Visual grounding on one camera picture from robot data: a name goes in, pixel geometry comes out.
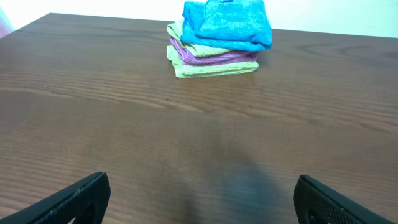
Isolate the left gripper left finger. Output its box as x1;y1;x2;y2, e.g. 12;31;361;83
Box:
1;172;111;224

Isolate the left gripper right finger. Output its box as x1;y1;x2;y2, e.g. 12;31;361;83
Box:
293;175;394;224

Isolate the purple folded cloth in stack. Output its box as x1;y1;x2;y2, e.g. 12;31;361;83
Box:
170;37;259;66

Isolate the bottom green folded cloth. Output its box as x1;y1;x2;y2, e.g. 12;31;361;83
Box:
166;45;259;78

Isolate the green folded cloth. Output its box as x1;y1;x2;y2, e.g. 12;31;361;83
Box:
166;20;231;57
166;45;259;78

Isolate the upper green folded cloth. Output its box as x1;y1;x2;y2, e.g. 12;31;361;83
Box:
166;20;231;57

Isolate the blue folded cloth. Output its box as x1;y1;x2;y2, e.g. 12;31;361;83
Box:
181;0;272;52

